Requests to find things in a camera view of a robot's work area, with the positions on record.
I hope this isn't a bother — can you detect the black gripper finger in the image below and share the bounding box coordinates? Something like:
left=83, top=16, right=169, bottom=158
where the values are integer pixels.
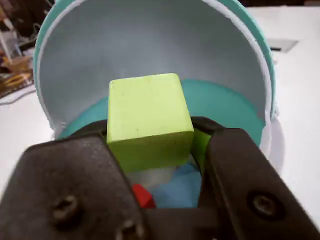
left=190, top=116, right=320, bottom=240
left=0, top=119, right=148, bottom=240

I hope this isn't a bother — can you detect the red cube block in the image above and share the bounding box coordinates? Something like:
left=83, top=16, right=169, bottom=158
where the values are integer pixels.
left=131, top=183, right=157, bottom=209

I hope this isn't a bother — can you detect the green cube block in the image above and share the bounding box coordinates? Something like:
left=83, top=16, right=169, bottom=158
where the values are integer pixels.
left=106, top=72, right=195, bottom=173

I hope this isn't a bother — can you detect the teal whale-shaped bin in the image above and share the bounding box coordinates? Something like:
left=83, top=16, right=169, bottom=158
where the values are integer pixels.
left=32, top=0, right=286, bottom=210

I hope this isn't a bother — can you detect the black printed board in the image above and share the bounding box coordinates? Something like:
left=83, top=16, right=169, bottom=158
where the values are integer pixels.
left=0, top=72, right=35, bottom=99

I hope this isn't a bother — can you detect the thin grey cable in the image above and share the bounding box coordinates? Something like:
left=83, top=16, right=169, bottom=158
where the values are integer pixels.
left=0, top=88, right=37, bottom=107

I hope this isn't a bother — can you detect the grey table cable hatch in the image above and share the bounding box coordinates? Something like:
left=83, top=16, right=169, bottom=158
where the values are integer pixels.
left=268, top=38, right=300, bottom=53

